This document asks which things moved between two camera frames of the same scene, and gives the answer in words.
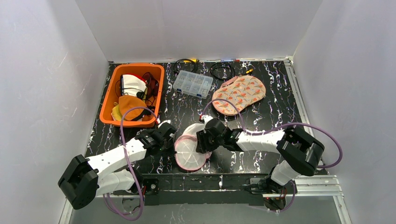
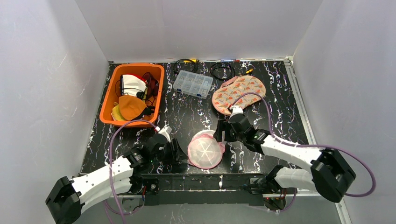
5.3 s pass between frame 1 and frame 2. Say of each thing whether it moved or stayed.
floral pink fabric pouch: stayed
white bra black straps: stayed
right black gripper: moved
